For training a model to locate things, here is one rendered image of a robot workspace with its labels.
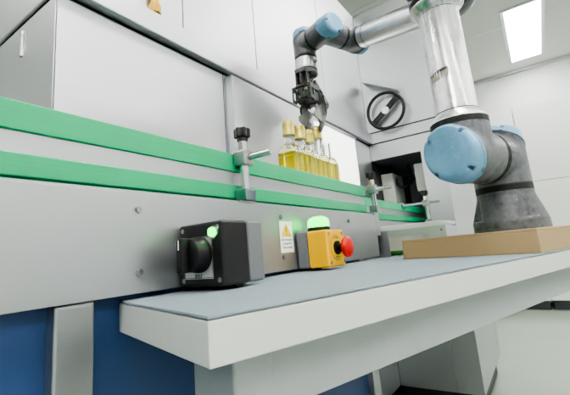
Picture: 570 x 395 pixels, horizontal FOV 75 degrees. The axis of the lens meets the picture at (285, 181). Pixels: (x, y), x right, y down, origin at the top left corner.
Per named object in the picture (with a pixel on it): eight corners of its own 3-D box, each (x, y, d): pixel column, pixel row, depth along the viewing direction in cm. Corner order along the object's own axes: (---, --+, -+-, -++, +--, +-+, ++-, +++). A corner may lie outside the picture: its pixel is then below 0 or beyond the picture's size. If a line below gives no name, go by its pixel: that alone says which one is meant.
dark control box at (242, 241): (223, 284, 55) (220, 226, 56) (266, 282, 50) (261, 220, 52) (179, 291, 48) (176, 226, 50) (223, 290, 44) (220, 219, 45)
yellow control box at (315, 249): (316, 268, 77) (312, 232, 78) (349, 266, 73) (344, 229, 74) (298, 271, 71) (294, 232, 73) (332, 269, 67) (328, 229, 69)
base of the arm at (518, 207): (561, 225, 82) (550, 181, 84) (541, 227, 72) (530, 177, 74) (488, 232, 93) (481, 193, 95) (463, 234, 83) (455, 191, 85)
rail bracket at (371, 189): (344, 217, 119) (340, 179, 122) (396, 209, 110) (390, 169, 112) (341, 216, 117) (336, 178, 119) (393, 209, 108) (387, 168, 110)
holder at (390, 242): (377, 256, 131) (374, 233, 132) (461, 250, 116) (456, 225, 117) (357, 258, 117) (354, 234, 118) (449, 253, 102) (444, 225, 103)
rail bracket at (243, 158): (248, 205, 65) (243, 132, 68) (282, 198, 61) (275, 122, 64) (232, 203, 62) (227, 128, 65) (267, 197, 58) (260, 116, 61)
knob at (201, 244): (188, 273, 48) (166, 276, 45) (187, 238, 48) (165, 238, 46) (213, 272, 45) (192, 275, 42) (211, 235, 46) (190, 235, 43)
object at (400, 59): (408, 176, 261) (391, 60, 278) (466, 166, 240) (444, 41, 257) (371, 161, 204) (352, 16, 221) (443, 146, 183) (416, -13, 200)
